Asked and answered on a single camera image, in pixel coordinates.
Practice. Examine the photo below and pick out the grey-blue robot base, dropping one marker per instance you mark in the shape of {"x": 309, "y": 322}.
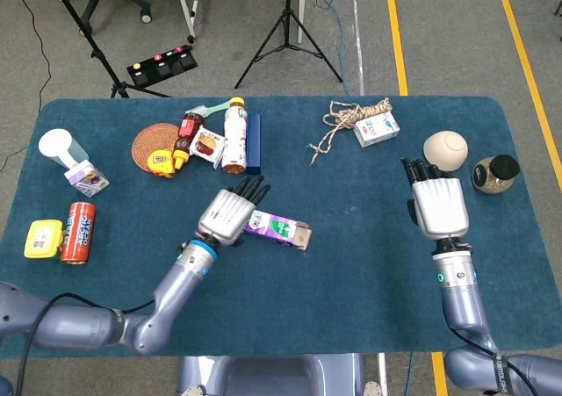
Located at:
{"x": 263, "y": 376}

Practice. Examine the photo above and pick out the beige bowl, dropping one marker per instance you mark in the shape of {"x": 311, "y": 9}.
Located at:
{"x": 448, "y": 148}

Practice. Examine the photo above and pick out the blue carpet table mat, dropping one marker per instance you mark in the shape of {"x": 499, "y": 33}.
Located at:
{"x": 351, "y": 282}

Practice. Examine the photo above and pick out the black camera tripod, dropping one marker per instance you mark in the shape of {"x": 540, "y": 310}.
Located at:
{"x": 287, "y": 14}

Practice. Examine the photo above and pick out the purple toothpaste carton box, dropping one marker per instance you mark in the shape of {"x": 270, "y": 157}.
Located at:
{"x": 281, "y": 229}

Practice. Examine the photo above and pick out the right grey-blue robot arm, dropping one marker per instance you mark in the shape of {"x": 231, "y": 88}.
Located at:
{"x": 461, "y": 299}

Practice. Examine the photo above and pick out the white table leg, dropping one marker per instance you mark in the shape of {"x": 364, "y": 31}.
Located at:
{"x": 383, "y": 374}

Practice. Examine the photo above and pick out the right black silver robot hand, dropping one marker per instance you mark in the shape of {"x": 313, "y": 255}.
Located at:
{"x": 441, "y": 207}

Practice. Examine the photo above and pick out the yellow tape measure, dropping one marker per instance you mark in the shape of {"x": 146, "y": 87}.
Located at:
{"x": 159, "y": 161}

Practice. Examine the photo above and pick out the black slanted light stand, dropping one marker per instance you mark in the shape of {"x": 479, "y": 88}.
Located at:
{"x": 94, "y": 49}

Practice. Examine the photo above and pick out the white blue small carton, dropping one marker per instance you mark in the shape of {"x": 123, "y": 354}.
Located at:
{"x": 375, "y": 130}

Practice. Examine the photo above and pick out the brown sauce bottle yellow cap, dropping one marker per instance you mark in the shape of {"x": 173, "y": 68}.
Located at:
{"x": 186, "y": 132}

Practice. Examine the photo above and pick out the white metal frame leg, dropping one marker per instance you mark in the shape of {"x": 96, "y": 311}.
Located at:
{"x": 186, "y": 9}

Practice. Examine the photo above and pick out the white upright post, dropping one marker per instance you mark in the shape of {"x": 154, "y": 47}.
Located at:
{"x": 301, "y": 9}

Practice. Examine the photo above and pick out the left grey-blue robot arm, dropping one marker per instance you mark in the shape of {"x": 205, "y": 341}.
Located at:
{"x": 175, "y": 282}

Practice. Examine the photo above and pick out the white plastic cup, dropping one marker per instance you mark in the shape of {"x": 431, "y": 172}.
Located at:
{"x": 57, "y": 146}

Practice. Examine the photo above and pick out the glass jar black lid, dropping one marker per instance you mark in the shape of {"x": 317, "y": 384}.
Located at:
{"x": 492, "y": 178}

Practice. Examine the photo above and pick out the red Arctic Ocean can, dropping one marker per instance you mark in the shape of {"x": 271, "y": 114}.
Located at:
{"x": 79, "y": 233}

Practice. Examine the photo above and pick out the round woven brown coaster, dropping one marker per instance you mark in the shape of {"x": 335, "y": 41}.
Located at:
{"x": 151, "y": 143}

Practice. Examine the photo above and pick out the red white snack packet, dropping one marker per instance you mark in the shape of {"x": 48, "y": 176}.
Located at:
{"x": 206, "y": 146}

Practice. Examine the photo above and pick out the black foot pedal board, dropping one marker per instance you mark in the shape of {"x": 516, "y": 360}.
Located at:
{"x": 162, "y": 66}

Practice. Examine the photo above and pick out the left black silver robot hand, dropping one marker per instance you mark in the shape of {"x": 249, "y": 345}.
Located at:
{"x": 224, "y": 216}

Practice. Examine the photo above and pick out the small purple drink carton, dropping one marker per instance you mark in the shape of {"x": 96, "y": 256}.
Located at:
{"x": 85, "y": 178}

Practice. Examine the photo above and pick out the white label tea bottle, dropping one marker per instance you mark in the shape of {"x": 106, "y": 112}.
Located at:
{"x": 235, "y": 137}

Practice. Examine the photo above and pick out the yellow plastic lidded box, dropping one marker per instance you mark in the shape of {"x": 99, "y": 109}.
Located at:
{"x": 44, "y": 238}

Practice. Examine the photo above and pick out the dark blue long box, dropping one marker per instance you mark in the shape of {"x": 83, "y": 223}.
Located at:
{"x": 254, "y": 146}

